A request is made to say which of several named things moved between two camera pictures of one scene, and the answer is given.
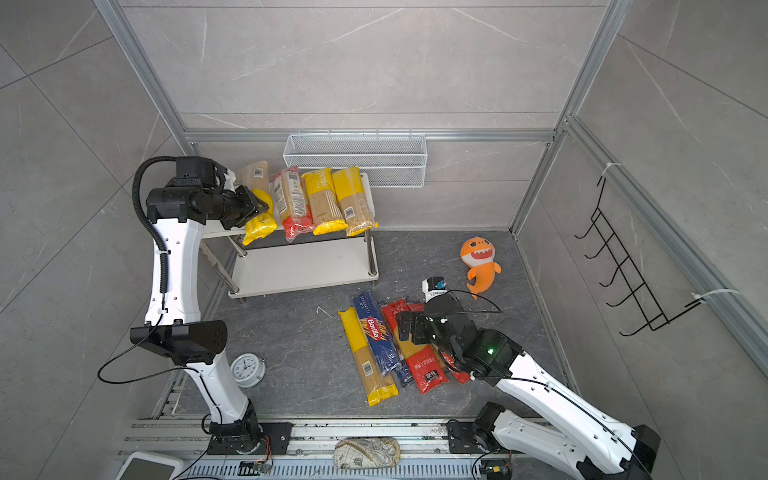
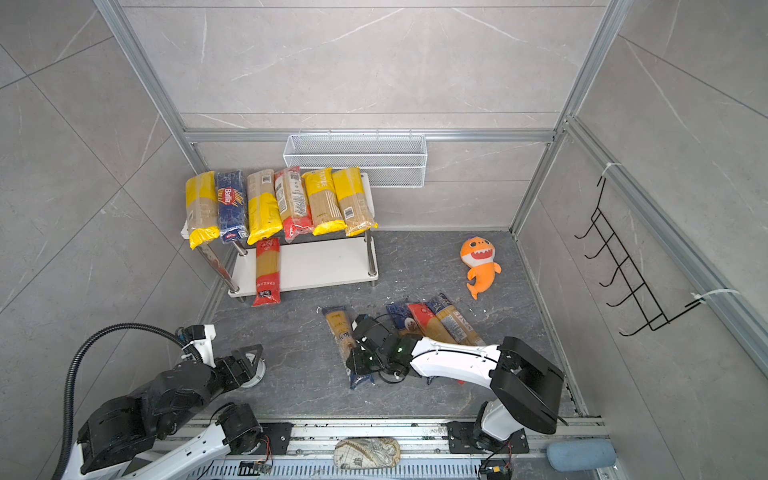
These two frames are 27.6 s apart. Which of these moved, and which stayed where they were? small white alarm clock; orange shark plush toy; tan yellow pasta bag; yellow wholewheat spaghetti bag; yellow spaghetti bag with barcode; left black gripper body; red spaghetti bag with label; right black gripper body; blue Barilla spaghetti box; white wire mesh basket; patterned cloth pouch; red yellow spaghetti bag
Moved: left black gripper body; red yellow spaghetti bag; tan yellow pasta bag; blue Barilla spaghetti box; right black gripper body
Stayed: patterned cloth pouch; small white alarm clock; yellow spaghetti bag with barcode; white wire mesh basket; orange shark plush toy; yellow wholewheat spaghetti bag; red spaghetti bag with label
